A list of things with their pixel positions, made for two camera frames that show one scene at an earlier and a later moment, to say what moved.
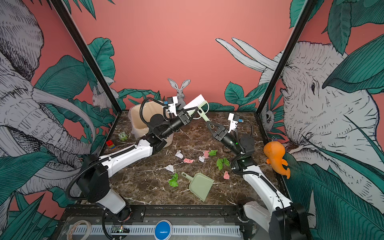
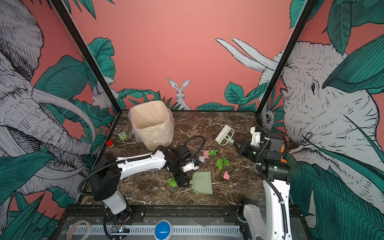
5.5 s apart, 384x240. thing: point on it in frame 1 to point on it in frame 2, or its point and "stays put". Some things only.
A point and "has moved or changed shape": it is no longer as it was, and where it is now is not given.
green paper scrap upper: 213,152 stays put
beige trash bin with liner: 139,114 stays put
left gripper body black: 173,125 to 180,176
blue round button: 163,230 stays put
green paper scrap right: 226,161 stays put
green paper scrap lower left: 173,182 stays put
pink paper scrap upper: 206,153 stays put
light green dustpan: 200,185 has moved or changed shape
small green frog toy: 123,136 stays put
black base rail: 198,213 stays put
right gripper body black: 231,142 to 255,154
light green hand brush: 203,106 has moved or changed shape
